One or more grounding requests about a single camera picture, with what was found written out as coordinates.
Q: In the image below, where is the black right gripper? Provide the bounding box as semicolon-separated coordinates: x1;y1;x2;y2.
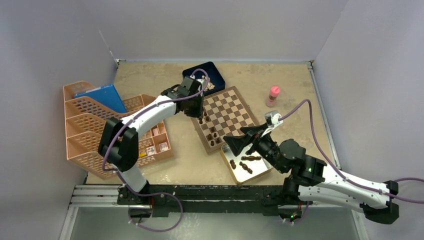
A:
222;123;286;174

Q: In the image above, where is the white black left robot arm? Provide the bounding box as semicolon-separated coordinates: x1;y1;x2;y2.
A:
98;76;210;205

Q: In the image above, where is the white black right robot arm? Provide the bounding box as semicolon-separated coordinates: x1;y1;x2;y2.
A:
223;124;400;225

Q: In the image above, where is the dark chess pawn on board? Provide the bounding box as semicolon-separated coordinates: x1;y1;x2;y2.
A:
203;111;211;122

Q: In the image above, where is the pile of dark chess pieces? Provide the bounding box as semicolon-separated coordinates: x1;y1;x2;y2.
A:
229;155;262;174

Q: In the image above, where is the pile of light chess pieces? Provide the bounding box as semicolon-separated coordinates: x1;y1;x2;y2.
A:
204;78;215;92

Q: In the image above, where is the wooden chess board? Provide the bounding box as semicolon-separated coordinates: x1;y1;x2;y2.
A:
191;86;259;154

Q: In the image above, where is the metal gold-rimmed tin tray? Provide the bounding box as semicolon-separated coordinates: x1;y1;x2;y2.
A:
220;144;273;185

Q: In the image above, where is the dark blue square tray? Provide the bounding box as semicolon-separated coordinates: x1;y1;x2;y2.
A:
182;61;226;96

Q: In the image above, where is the orange plastic basket tray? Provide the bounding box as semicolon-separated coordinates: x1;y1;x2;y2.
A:
123;94;174;167

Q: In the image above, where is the pink lidded small bottle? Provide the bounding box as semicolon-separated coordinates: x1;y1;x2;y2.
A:
265;86;281;107

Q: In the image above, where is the blue folder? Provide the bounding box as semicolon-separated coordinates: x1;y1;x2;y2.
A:
74;84;127;114

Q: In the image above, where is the orange plastic file organizer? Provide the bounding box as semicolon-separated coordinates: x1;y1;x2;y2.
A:
63;81;144;180

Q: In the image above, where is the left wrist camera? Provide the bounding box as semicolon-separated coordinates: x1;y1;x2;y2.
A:
196;75;208;91

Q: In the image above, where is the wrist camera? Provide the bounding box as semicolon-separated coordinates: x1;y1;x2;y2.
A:
262;110;284;137
196;75;208;91

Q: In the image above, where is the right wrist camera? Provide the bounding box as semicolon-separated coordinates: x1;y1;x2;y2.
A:
262;110;284;137

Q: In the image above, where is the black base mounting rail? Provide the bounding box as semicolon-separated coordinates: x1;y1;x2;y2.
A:
69;183;361;220

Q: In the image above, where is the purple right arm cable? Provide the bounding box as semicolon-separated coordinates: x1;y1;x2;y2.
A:
278;98;424;205

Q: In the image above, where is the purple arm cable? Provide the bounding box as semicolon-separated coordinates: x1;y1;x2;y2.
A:
101;68;210;196
278;98;424;205

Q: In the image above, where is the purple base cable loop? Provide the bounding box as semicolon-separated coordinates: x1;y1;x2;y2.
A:
127;192;186;233

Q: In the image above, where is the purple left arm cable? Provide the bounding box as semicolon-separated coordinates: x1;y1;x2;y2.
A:
101;68;210;196

